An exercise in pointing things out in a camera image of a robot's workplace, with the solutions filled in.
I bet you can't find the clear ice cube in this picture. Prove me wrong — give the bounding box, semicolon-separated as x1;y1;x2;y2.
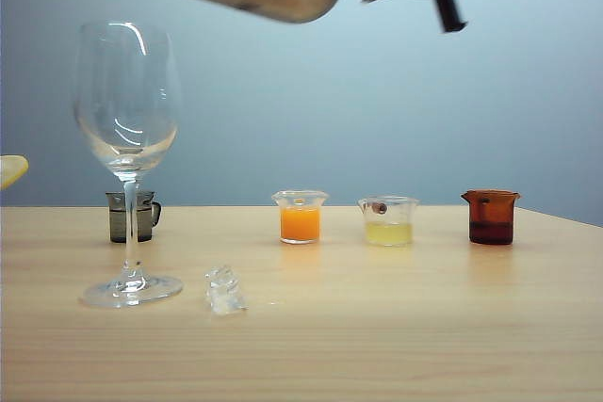
205;286;250;317
204;265;240;294

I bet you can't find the smoky grey glass mug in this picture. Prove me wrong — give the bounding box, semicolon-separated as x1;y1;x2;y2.
105;191;163;244

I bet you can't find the clear stemmed wine glass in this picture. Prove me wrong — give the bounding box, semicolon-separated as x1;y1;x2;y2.
73;20;185;311

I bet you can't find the small beaker with orange juice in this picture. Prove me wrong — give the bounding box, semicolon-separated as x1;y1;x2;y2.
270;189;331;246

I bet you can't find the clear beaker with yellow liquid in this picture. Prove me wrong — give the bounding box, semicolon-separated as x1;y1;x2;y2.
356;195;421;248

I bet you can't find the amber glass beaker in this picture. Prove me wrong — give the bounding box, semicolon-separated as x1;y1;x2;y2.
460;188;521;247

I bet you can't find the pale yellow lemon slice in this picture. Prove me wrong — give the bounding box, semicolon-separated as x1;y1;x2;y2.
0;154;30;192

